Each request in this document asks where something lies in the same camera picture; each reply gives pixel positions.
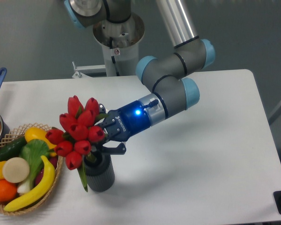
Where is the yellow squash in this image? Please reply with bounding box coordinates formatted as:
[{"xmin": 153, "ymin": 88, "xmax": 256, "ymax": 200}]
[{"xmin": 24, "ymin": 127, "xmax": 57, "ymax": 157}]

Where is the green bok choy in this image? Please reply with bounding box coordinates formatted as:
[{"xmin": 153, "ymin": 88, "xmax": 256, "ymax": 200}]
[{"xmin": 17, "ymin": 139, "xmax": 49, "ymax": 195}]

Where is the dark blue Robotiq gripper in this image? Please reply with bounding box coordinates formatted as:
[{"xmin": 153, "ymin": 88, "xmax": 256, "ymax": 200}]
[{"xmin": 99, "ymin": 100, "xmax": 151, "ymax": 155}]

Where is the beige round disc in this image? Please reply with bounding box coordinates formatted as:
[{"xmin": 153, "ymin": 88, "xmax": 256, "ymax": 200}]
[{"xmin": 2, "ymin": 157, "xmax": 30, "ymax": 183}]

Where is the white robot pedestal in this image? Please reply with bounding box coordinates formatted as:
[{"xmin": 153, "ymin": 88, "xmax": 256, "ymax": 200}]
[{"xmin": 73, "ymin": 13, "xmax": 145, "ymax": 78}]

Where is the yellow banana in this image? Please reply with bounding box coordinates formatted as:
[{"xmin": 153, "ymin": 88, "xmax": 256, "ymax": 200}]
[{"xmin": 4, "ymin": 156, "xmax": 55, "ymax": 212}]

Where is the green cucumber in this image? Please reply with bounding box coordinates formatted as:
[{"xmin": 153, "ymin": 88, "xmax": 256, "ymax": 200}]
[{"xmin": 0, "ymin": 136, "xmax": 27, "ymax": 162}]

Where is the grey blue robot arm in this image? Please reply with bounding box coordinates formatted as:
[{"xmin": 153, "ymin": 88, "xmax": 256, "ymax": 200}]
[{"xmin": 64, "ymin": 0, "xmax": 215, "ymax": 155}]

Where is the orange fruit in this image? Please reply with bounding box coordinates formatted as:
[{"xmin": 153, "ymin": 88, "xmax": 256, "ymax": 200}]
[{"xmin": 0, "ymin": 180, "xmax": 17, "ymax": 203}]

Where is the woven wicker basket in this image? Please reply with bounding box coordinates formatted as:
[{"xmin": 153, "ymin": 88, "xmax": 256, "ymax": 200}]
[{"xmin": 0, "ymin": 123, "xmax": 63, "ymax": 216}]

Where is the red tulip bouquet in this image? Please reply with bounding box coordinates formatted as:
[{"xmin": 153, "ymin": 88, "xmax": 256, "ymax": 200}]
[{"xmin": 45, "ymin": 96, "xmax": 106, "ymax": 191}]

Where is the purple red vegetable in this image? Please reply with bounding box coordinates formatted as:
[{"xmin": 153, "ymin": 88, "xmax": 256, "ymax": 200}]
[{"xmin": 34, "ymin": 157, "xmax": 58, "ymax": 186}]

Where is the dark grey ribbed vase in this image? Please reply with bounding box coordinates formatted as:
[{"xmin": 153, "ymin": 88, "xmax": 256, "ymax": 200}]
[{"xmin": 83, "ymin": 151, "xmax": 115, "ymax": 192}]

